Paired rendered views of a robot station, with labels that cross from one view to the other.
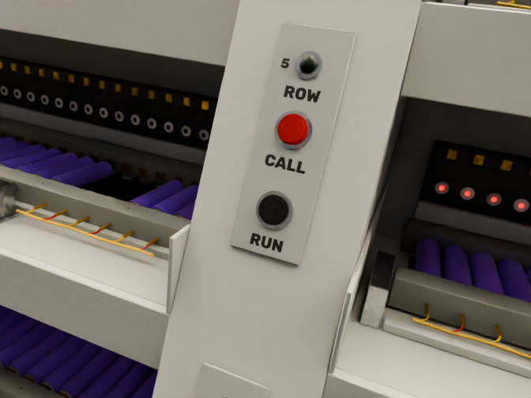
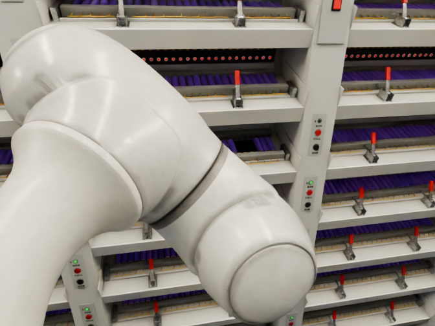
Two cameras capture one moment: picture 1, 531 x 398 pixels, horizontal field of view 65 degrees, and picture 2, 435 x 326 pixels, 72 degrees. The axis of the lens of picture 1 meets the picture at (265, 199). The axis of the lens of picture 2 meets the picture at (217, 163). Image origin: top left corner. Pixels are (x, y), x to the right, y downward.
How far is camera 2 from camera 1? 0.76 m
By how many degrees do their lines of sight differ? 32
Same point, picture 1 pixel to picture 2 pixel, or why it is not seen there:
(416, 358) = (334, 160)
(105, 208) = (263, 155)
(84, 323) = (274, 180)
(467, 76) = (343, 114)
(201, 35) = (294, 117)
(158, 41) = (283, 119)
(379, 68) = (331, 118)
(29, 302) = not seen: hidden behind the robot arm
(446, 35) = (340, 109)
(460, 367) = (341, 158)
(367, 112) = (329, 126)
